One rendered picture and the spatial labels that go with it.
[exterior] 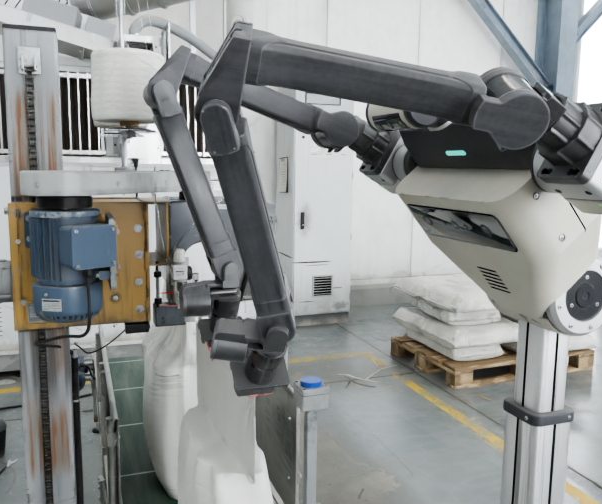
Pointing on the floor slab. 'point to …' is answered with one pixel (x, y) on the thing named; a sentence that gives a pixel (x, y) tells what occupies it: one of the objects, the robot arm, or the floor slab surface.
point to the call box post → (310, 457)
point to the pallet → (578, 361)
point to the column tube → (46, 142)
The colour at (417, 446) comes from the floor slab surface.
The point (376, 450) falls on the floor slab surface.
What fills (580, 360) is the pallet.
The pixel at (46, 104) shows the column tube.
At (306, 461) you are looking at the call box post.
